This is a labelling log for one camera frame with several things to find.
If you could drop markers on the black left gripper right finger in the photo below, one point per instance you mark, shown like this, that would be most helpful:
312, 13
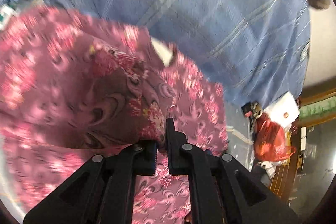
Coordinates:
190, 160

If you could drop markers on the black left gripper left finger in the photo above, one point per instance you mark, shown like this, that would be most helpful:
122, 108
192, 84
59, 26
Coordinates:
119, 175

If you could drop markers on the pink floral garment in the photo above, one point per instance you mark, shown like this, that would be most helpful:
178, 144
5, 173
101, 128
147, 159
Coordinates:
73, 86

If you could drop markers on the red plastic bag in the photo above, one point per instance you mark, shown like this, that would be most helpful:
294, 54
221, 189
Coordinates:
270, 142

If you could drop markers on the white paper box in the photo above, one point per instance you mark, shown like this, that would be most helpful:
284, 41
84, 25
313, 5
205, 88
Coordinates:
284, 111

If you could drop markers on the blue plaid quilt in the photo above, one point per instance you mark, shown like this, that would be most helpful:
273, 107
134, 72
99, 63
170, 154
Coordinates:
183, 3

